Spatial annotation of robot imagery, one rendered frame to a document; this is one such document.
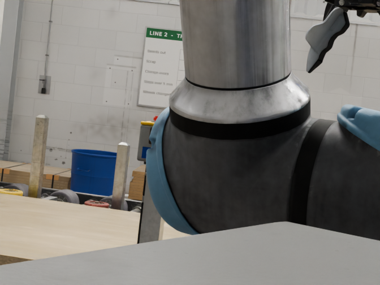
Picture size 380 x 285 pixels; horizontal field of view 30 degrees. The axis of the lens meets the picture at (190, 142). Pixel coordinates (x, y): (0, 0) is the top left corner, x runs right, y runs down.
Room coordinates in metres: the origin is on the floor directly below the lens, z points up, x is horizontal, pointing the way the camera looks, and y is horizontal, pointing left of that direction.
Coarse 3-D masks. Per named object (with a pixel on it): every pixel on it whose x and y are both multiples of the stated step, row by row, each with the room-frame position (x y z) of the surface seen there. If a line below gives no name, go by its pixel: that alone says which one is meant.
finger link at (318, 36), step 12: (336, 12) 0.92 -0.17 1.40; (324, 24) 0.92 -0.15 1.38; (336, 24) 0.93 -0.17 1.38; (348, 24) 0.93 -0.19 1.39; (312, 36) 0.92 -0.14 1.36; (324, 36) 0.94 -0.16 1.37; (336, 36) 0.94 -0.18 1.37; (312, 48) 0.94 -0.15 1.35; (324, 48) 0.94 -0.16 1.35; (312, 60) 0.95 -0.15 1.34
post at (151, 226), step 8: (144, 184) 1.27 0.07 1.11; (144, 192) 1.27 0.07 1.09; (144, 200) 1.25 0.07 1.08; (144, 208) 1.25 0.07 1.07; (152, 208) 1.25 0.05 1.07; (144, 216) 1.25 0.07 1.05; (152, 216) 1.25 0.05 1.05; (160, 216) 1.25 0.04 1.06; (144, 224) 1.25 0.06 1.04; (152, 224) 1.25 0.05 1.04; (160, 224) 1.25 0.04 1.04; (144, 232) 1.25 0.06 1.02; (152, 232) 1.25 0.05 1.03; (160, 232) 1.26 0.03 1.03; (144, 240) 1.25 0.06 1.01; (152, 240) 1.25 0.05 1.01
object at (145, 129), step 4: (144, 124) 1.24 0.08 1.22; (148, 124) 1.24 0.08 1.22; (152, 124) 1.24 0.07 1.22; (140, 128) 1.24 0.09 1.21; (144, 128) 1.24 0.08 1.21; (148, 128) 1.24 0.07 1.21; (140, 132) 1.24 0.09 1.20; (144, 132) 1.24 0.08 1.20; (148, 132) 1.24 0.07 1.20; (140, 136) 1.24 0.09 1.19; (144, 136) 1.24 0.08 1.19; (148, 136) 1.24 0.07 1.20; (140, 140) 1.24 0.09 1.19; (144, 140) 1.24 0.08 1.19; (148, 140) 1.24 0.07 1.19; (140, 144) 1.24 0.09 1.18; (144, 144) 1.24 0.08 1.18; (148, 144) 1.24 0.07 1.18; (140, 148) 1.24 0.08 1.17; (140, 152) 1.24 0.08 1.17; (140, 156) 1.24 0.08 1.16; (140, 160) 1.24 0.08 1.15; (144, 160) 1.24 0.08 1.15
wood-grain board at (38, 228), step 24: (0, 216) 1.90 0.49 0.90; (24, 216) 1.95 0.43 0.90; (48, 216) 1.99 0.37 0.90; (72, 216) 2.03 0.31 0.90; (96, 216) 2.08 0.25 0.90; (120, 216) 2.13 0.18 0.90; (0, 240) 1.61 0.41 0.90; (24, 240) 1.64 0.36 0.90; (48, 240) 1.67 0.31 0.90; (72, 240) 1.70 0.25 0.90; (96, 240) 1.73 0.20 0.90; (120, 240) 1.76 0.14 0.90; (0, 264) 1.48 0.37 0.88
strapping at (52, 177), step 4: (24, 164) 7.77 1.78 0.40; (0, 168) 7.16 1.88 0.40; (4, 168) 7.19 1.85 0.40; (0, 172) 7.15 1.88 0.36; (4, 172) 7.15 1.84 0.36; (8, 172) 7.15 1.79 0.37; (60, 172) 7.35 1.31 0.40; (48, 176) 7.10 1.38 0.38; (52, 176) 7.10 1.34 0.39; (56, 176) 7.10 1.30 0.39; (52, 180) 7.10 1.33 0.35; (52, 184) 7.10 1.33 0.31; (52, 188) 7.10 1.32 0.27
